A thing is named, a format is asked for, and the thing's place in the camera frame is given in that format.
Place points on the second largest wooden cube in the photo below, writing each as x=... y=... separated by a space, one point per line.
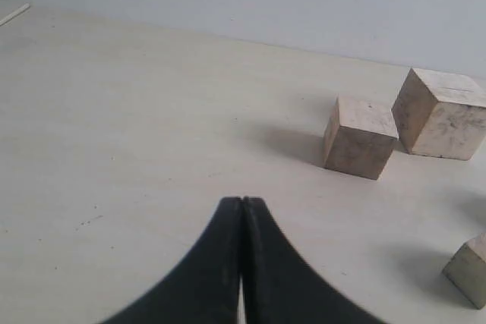
x=359 y=138

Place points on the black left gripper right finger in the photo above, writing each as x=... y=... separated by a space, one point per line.
x=278 y=285

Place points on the white strip on table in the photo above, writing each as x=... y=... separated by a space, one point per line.
x=17 y=12

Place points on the third largest wooden cube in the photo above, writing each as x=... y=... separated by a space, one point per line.
x=466 y=270

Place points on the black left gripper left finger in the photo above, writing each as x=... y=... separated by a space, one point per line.
x=204 y=286

